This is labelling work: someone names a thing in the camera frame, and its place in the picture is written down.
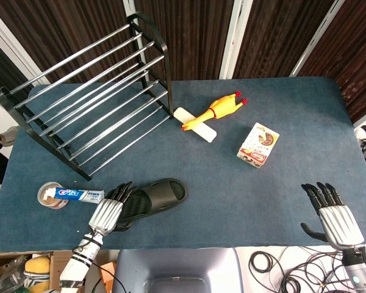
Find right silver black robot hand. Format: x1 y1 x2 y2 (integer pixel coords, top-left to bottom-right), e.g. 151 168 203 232
301 182 365 251

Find yellow plush toy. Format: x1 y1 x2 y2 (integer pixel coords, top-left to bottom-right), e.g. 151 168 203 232
23 256 51 293

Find coiled black cable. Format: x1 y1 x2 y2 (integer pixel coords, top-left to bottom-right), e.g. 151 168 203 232
249 250 281 273

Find brown cardboard box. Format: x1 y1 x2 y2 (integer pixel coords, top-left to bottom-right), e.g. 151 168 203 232
0 250 77 293

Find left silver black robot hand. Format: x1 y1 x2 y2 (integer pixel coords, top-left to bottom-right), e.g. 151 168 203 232
88 181 135 236

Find tangled black cables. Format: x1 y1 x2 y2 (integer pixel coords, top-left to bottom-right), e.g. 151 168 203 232
279 245 359 293

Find grey robot torso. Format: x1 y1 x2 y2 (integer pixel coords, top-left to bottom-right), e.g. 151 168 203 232
112 247 245 293

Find yellow rubber chicken toy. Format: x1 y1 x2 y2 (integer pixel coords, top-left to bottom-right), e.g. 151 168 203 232
181 90 249 132

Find round tin can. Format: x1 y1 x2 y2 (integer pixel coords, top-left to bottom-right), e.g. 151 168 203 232
38 181 70 211

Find clear plastic packaging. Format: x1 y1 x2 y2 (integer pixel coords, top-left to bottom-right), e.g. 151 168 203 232
0 258 27 293

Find cream snack box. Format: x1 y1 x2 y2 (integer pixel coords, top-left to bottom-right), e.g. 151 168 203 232
236 122 280 168

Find white partition post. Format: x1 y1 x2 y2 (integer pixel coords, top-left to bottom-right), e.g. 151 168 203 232
123 0 150 82
289 0 345 78
0 4 49 86
219 0 254 81

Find blue white toothpaste tube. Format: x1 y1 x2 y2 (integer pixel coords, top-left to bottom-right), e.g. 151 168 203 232
47 187 106 204

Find black rubber slipper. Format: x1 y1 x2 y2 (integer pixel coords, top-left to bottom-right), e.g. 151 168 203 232
117 178 187 222

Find blue table cloth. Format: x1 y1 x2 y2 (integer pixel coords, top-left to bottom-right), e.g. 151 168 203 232
0 76 366 253

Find orange block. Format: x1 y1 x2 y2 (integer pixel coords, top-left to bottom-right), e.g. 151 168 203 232
99 261 118 281

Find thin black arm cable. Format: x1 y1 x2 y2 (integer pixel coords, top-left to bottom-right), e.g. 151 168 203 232
98 264 120 293

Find black metal shoe rack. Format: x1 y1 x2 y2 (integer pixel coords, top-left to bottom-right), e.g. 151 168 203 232
0 11 174 181

